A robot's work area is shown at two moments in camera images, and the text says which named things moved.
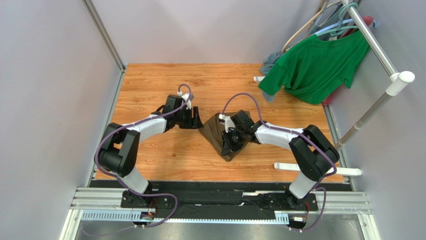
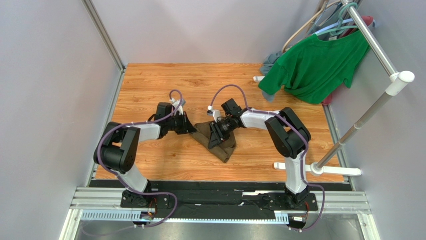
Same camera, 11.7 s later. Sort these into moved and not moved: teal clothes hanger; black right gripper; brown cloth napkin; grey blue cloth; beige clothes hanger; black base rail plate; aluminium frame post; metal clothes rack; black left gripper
Moved: brown cloth napkin; black right gripper; black left gripper
Not moved: metal clothes rack; beige clothes hanger; aluminium frame post; grey blue cloth; black base rail plate; teal clothes hanger
